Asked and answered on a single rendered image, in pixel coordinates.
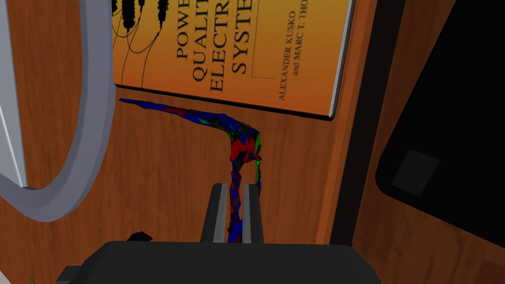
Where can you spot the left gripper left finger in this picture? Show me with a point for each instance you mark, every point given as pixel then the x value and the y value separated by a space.
pixel 215 215

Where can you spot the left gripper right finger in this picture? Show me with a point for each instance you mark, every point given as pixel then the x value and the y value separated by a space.
pixel 251 215

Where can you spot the blue red green bent utensil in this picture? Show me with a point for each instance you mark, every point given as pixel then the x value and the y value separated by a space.
pixel 244 148

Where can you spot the brown wooden table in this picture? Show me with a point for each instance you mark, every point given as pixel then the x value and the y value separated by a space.
pixel 169 177

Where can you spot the small dark blue shape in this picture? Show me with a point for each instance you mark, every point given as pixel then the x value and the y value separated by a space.
pixel 139 237

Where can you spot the grey plate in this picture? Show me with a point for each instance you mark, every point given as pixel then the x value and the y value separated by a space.
pixel 96 102

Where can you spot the orange book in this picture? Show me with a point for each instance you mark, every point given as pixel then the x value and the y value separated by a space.
pixel 236 35

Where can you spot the black rounded block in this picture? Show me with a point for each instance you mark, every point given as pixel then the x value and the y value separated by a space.
pixel 453 118

